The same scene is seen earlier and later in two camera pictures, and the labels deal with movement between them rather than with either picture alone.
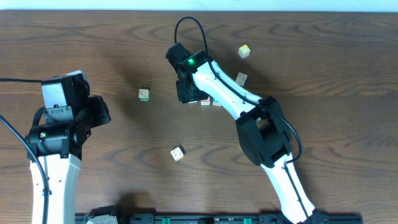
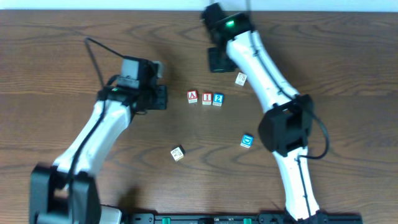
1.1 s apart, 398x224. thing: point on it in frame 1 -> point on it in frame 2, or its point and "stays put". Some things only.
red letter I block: (205, 102) stays put
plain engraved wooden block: (241, 78) stays put
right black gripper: (187, 93) -> (221, 60)
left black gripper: (100, 111) -> (160, 97)
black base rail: (165, 218) stays put
